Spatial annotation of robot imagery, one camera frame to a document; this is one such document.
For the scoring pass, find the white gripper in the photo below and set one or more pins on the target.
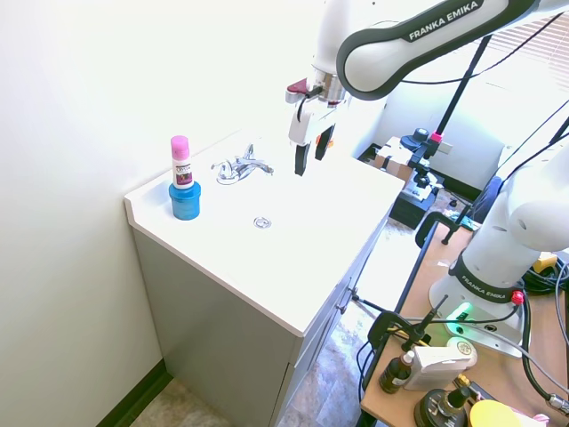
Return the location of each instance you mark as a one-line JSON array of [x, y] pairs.
[[306, 122]]

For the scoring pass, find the white Franka Panda arm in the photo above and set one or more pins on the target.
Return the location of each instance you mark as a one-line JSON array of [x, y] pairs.
[[489, 231]]

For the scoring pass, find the cardboard box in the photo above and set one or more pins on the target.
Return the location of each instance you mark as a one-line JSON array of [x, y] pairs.
[[395, 156]]

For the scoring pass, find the chrome sink drain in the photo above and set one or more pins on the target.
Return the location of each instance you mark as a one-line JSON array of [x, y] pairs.
[[262, 222]]

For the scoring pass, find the white sink vanity cabinet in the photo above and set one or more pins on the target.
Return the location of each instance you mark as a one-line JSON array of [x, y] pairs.
[[266, 249]]

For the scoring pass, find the black tripod head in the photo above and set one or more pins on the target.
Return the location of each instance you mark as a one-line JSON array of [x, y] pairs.
[[422, 153]]

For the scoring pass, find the black box on floor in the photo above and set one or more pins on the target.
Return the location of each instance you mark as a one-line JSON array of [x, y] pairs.
[[411, 207]]

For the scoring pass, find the pink capped white bottle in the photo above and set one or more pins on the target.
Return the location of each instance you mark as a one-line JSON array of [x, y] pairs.
[[181, 161]]

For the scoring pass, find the blue plastic jar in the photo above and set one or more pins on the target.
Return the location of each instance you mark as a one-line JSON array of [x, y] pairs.
[[185, 201]]

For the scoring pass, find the black C-clamp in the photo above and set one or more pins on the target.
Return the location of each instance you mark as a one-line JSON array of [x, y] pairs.
[[391, 327], [438, 227]]

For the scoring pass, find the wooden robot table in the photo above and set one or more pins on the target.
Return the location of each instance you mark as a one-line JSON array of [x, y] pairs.
[[427, 284]]

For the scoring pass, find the blue cloth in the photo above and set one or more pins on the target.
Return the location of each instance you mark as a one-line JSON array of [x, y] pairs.
[[488, 200]]

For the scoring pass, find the dark brown dropper bottle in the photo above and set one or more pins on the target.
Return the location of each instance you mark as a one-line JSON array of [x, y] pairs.
[[394, 373]]

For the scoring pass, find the window blinds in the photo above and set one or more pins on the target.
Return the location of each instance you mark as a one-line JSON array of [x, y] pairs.
[[529, 40]]

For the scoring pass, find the black round container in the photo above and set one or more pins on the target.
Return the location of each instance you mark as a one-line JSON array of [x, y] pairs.
[[442, 407]]

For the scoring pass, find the yellow round lid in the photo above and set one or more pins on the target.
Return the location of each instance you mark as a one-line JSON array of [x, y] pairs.
[[489, 414]]

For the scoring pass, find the red wrist camera mount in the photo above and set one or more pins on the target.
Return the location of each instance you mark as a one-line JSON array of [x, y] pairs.
[[297, 91]]

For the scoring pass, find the black camera stand pole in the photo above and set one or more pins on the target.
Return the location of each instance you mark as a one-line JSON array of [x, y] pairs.
[[462, 84]]

